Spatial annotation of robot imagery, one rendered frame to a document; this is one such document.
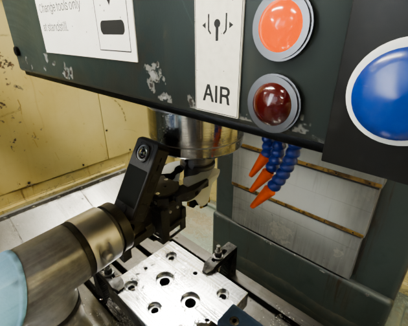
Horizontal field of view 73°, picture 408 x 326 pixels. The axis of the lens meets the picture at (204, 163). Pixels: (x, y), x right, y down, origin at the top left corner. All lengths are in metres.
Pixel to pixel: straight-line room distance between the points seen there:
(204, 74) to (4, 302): 0.27
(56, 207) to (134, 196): 1.15
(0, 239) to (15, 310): 1.13
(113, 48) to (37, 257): 0.22
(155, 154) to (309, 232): 0.71
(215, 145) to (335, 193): 0.54
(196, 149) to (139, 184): 0.09
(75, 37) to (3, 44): 1.09
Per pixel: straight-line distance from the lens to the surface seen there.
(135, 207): 0.38
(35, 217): 1.49
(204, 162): 0.46
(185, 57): 0.17
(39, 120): 1.41
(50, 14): 0.31
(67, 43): 0.29
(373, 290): 1.07
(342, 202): 0.88
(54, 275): 0.34
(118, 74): 0.23
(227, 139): 0.41
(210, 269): 0.82
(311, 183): 0.89
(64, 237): 0.35
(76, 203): 1.52
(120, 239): 0.37
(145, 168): 0.38
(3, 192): 1.46
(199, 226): 1.63
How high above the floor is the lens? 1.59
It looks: 25 degrees down
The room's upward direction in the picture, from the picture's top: straight up
